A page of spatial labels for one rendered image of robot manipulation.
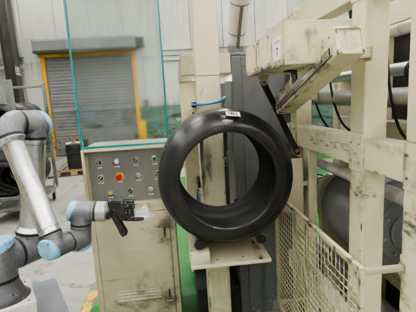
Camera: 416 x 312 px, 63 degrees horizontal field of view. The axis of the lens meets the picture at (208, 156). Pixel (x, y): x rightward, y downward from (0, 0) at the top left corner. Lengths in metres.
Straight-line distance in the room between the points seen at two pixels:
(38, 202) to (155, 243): 0.99
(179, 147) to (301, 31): 0.63
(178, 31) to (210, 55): 9.23
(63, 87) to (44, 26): 1.83
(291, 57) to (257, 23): 10.04
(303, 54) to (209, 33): 0.69
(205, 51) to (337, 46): 0.81
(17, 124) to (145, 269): 1.27
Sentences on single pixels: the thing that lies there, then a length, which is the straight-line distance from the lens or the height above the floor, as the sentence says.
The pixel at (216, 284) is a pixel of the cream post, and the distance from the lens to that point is 2.08.
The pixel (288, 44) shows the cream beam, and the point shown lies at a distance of 1.25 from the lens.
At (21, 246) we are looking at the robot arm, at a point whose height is 0.92.
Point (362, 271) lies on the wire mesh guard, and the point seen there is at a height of 0.99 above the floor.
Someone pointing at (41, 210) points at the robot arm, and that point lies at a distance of 1.56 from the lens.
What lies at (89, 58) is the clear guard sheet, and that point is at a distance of 2.24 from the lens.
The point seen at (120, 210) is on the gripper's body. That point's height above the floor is 1.07.
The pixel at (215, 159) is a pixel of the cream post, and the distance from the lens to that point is 1.83.
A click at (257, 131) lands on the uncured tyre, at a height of 1.39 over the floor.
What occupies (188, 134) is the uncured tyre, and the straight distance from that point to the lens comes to 1.40.
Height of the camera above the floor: 1.54
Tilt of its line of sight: 10 degrees down
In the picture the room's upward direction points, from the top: 3 degrees counter-clockwise
